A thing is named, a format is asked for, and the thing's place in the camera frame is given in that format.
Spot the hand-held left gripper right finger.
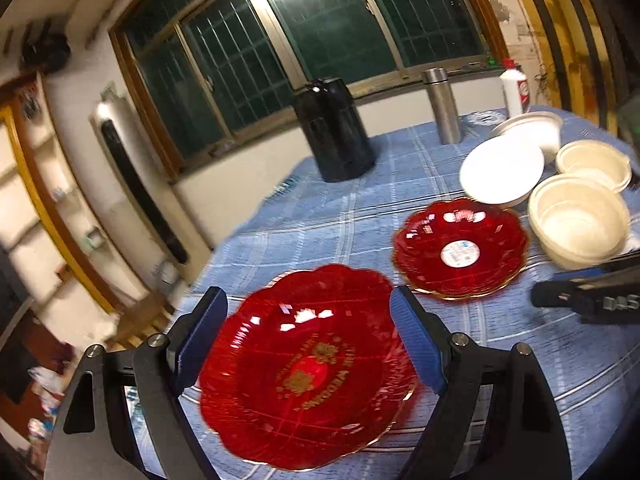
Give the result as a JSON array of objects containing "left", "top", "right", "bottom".
[{"left": 389, "top": 285, "right": 573, "bottom": 480}]

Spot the white plastic bowl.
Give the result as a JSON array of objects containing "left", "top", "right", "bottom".
[{"left": 459, "top": 135, "right": 546, "bottom": 208}]

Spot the golden door frame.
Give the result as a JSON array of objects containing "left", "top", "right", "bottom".
[{"left": 500, "top": 0, "right": 640, "bottom": 136}]

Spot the steel flask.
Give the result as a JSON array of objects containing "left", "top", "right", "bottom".
[{"left": 421, "top": 67, "right": 463, "bottom": 146}]

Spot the black thermos jug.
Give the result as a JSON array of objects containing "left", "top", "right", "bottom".
[{"left": 291, "top": 77, "right": 377, "bottom": 183}]

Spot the silver standing air conditioner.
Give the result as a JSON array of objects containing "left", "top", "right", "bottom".
[{"left": 89, "top": 97, "right": 211, "bottom": 281}]

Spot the cream plastic bowl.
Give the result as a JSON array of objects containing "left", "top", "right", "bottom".
[
  {"left": 527, "top": 174, "right": 632, "bottom": 271},
  {"left": 555, "top": 140, "right": 633, "bottom": 194}
]

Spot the black wall device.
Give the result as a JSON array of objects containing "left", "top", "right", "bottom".
[{"left": 20, "top": 19, "right": 72, "bottom": 73}]

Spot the small red plate white sticker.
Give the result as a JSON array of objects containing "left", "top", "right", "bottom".
[{"left": 392, "top": 199, "right": 531, "bottom": 302}]

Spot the wooden stool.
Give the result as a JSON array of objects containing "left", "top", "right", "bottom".
[{"left": 107, "top": 290, "right": 173, "bottom": 351}]

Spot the blue plaid tablecloth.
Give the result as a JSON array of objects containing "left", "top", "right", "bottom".
[{"left": 120, "top": 105, "right": 640, "bottom": 480}]

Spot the wall cable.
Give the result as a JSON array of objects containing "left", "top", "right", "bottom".
[{"left": 532, "top": 60, "right": 551, "bottom": 106}]

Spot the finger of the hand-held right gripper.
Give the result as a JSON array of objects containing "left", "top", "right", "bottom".
[
  {"left": 555, "top": 251, "right": 640, "bottom": 281},
  {"left": 531, "top": 280, "right": 583, "bottom": 309}
]

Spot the white bottle red cap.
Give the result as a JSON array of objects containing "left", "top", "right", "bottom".
[{"left": 500, "top": 58, "right": 532, "bottom": 117}]

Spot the barred window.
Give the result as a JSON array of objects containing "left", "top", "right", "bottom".
[{"left": 107, "top": 0, "right": 511, "bottom": 181}]

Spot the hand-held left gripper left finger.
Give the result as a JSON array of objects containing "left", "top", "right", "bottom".
[{"left": 44, "top": 286, "right": 229, "bottom": 480}]

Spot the large red plate gold print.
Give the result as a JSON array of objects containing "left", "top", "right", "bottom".
[{"left": 198, "top": 263, "right": 421, "bottom": 471}]

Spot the wooden cabinet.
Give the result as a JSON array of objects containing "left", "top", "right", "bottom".
[{"left": 0, "top": 72, "right": 121, "bottom": 316}]

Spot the white paper bowl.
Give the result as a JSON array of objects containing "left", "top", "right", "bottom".
[{"left": 490, "top": 111, "right": 565, "bottom": 166}]

